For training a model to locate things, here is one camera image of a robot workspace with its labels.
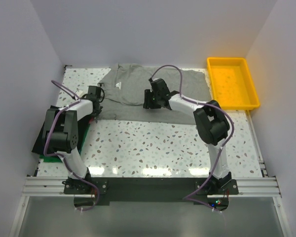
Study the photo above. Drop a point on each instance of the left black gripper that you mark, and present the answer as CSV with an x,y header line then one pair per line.
x,y
94,115

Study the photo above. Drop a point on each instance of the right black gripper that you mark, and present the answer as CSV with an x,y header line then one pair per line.
x,y
148,103

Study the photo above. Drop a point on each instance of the grey t shirt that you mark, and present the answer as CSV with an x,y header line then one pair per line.
x,y
128,94

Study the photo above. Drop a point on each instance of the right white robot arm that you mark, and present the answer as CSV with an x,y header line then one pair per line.
x,y
211,124

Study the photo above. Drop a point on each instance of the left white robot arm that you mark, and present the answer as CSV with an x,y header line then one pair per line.
x,y
72,161

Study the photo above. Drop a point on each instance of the yellow plastic bin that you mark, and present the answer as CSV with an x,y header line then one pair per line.
x,y
232,84

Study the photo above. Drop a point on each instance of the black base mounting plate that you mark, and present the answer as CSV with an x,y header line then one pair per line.
x,y
133,189

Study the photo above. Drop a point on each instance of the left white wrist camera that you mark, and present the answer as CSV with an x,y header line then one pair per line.
x,y
79,93

